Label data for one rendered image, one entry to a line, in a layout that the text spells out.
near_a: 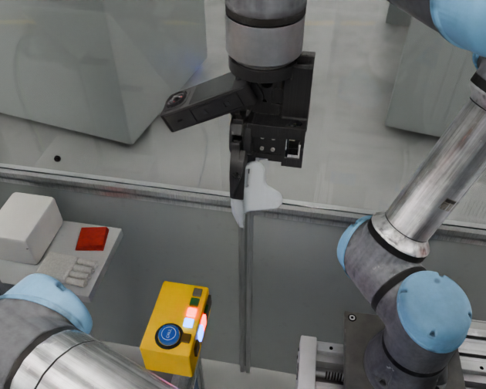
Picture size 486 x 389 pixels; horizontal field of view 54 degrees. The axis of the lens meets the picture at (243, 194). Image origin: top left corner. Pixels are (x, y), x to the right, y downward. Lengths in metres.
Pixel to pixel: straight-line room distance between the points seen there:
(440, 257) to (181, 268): 0.78
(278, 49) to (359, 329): 0.70
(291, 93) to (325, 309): 1.21
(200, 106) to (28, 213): 0.97
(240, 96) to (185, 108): 0.06
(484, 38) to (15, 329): 0.39
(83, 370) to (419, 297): 0.58
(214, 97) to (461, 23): 0.24
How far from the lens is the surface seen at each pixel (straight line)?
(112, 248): 1.41
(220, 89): 0.51
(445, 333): 0.81
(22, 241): 1.36
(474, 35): 0.37
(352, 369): 0.99
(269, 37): 0.44
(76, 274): 1.35
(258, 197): 0.55
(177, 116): 0.52
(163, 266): 1.60
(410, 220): 0.84
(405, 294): 0.81
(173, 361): 0.98
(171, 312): 0.99
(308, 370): 1.02
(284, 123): 0.50
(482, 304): 1.60
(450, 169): 0.80
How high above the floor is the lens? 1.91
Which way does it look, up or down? 44 degrees down
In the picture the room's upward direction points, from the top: straight up
